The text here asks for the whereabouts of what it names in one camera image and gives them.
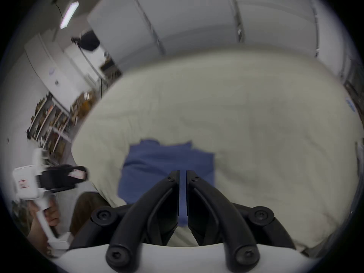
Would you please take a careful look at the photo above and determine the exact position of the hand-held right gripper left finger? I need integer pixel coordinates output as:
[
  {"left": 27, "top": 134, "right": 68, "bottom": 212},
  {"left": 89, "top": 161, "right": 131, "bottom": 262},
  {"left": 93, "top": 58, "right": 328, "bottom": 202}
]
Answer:
[{"left": 70, "top": 170, "right": 180, "bottom": 272}]

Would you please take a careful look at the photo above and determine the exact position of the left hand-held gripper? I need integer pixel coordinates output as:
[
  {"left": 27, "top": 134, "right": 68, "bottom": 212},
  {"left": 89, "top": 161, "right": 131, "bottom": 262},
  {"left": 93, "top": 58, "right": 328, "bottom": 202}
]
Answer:
[{"left": 11, "top": 148, "right": 89, "bottom": 251}]

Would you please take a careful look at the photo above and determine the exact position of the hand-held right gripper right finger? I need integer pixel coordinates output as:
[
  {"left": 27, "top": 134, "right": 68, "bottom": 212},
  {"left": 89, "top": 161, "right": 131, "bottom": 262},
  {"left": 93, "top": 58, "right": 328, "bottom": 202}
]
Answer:
[{"left": 186, "top": 170, "right": 296, "bottom": 272}]

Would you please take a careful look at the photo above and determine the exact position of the dark blue shirt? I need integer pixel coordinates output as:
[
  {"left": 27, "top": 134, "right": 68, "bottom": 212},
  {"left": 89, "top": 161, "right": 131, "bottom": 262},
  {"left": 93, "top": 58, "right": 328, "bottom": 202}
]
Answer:
[{"left": 118, "top": 138, "right": 217, "bottom": 227}]

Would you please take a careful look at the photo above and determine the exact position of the person's left forearm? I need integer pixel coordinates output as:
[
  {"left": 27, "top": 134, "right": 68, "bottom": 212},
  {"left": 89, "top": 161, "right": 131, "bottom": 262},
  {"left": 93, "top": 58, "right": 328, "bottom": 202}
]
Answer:
[{"left": 26, "top": 213, "right": 52, "bottom": 256}]

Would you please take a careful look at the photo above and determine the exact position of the person's left hand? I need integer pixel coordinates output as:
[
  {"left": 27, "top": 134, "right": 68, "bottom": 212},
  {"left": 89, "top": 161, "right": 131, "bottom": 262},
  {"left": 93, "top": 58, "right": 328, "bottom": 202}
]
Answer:
[{"left": 28, "top": 199, "right": 61, "bottom": 227}]

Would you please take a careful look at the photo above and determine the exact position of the storage shelf with goods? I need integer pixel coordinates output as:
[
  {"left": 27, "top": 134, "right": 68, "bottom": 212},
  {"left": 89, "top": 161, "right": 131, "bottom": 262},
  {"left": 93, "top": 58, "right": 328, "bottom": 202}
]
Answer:
[{"left": 26, "top": 91, "right": 96, "bottom": 156}]

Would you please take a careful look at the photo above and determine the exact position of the bed with beige sheet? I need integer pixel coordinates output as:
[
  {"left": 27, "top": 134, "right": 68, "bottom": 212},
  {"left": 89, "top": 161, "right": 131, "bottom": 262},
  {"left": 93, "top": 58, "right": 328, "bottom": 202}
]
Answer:
[{"left": 71, "top": 46, "right": 364, "bottom": 258}]

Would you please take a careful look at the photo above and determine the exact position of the black studio lamp on stand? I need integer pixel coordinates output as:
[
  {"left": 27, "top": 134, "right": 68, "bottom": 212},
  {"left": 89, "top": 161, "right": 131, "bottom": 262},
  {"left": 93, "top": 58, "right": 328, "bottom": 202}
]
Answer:
[{"left": 71, "top": 30, "right": 104, "bottom": 96}]

